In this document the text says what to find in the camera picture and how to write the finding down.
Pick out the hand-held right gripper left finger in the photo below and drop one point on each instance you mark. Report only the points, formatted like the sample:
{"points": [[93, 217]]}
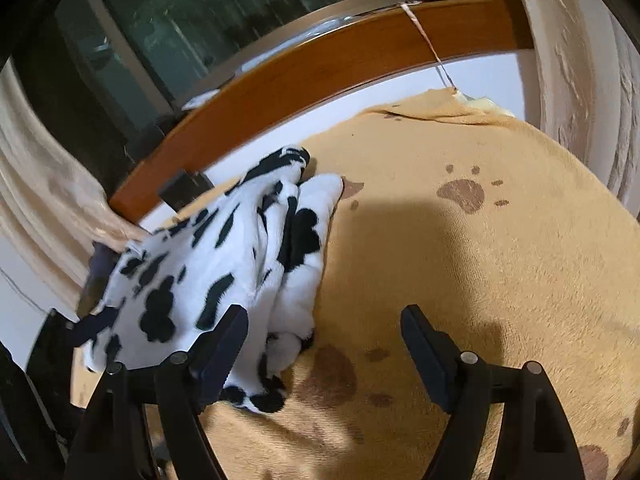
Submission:
{"points": [[220, 350]]}

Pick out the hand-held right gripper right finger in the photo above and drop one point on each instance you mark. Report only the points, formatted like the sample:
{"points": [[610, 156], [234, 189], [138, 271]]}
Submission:
{"points": [[425, 350]]}

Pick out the cow print fleece garment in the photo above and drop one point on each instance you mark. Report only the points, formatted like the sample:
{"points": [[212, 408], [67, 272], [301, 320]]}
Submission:
{"points": [[200, 260]]}

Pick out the tan paw print blanket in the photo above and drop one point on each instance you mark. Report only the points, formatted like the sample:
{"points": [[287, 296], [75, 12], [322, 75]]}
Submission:
{"points": [[450, 260]]}

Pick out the dark blue cloth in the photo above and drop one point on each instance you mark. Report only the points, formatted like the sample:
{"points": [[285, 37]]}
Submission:
{"points": [[100, 265]]}

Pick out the cream patterned curtain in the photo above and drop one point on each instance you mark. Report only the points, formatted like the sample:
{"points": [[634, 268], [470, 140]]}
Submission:
{"points": [[590, 85], [45, 200]]}

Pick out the small black box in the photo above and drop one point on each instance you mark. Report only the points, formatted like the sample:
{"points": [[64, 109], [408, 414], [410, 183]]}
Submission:
{"points": [[180, 190]]}

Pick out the pale yellow cloth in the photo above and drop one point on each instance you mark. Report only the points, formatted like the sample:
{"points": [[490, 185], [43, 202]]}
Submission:
{"points": [[487, 105]]}

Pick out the wooden window sill board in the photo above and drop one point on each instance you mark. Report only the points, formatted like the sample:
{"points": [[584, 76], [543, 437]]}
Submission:
{"points": [[300, 80]]}

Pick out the thin pale ribbon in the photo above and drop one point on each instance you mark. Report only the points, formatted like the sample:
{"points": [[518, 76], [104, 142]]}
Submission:
{"points": [[425, 35]]}

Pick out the glass window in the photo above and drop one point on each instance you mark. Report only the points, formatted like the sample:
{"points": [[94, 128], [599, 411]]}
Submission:
{"points": [[225, 10]]}

